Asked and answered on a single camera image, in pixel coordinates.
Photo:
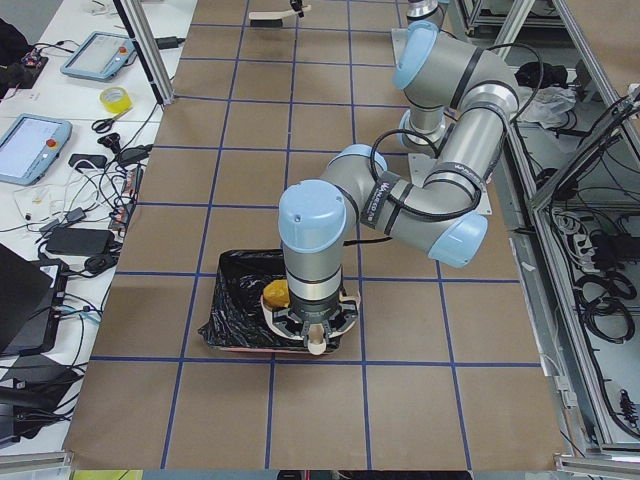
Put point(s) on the lower blue teach pendant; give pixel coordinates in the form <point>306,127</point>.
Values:
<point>30,146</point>

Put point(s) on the aluminium frame post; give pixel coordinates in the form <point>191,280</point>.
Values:
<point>139,31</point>

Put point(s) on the brown potato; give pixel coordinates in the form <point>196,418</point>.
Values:
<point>276,294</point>

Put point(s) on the bin with black bag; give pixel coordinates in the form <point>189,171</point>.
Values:
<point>237,320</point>

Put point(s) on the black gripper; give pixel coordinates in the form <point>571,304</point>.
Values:
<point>315,310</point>

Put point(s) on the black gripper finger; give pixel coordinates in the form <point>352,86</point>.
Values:
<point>298,7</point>

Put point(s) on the black handled scissors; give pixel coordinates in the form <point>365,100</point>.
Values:
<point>102,126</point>

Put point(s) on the black laptop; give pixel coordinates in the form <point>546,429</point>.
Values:
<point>31,294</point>

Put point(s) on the blue teach pendant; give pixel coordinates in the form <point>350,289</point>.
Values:
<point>30,146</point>
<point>100,57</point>

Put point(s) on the black cloth bundle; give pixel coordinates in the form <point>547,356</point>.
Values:
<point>546,75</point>

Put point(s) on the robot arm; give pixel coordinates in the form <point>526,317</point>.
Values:
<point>438,216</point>
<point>433,11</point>

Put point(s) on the black power adapter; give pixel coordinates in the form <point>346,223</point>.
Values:
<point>79,241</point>

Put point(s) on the crumpled white cloth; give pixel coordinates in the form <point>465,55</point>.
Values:
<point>549,107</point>

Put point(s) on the upper blue teach pendant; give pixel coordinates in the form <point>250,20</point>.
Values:
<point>100,57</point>

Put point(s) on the yellow tape roll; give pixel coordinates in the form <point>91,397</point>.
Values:
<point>115,100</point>

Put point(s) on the beige plastic dustpan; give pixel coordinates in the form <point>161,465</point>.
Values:
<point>313,348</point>

